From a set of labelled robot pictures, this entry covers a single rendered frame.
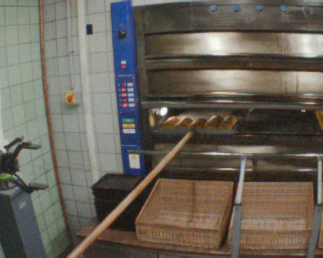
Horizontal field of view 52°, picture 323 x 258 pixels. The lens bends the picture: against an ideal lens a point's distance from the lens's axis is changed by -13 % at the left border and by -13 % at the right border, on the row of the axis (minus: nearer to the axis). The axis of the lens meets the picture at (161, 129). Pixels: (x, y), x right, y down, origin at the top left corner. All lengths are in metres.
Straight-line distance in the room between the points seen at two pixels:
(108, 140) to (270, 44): 1.38
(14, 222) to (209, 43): 1.64
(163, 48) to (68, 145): 1.11
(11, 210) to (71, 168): 1.33
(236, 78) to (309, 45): 0.57
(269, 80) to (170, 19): 0.78
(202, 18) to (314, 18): 0.77
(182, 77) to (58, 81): 1.00
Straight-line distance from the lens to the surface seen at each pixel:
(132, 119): 2.65
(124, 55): 2.60
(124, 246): 2.46
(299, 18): 2.42
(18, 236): 1.93
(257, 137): 2.50
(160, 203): 2.75
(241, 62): 2.43
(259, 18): 2.42
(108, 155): 2.85
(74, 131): 2.95
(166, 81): 2.55
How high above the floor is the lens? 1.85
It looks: 14 degrees down
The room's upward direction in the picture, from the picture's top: 4 degrees counter-clockwise
